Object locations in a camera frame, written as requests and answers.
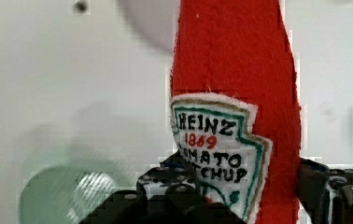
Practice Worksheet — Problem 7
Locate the round lilac plate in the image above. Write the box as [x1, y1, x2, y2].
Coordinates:
[117, 0, 181, 55]

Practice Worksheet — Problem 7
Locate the red ketchup bottle plush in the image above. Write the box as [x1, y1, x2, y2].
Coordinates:
[170, 0, 301, 224]

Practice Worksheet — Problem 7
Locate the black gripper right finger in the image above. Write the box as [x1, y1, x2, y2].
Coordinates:
[297, 159, 353, 224]

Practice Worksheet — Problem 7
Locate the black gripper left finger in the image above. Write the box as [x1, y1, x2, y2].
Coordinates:
[79, 153, 246, 224]

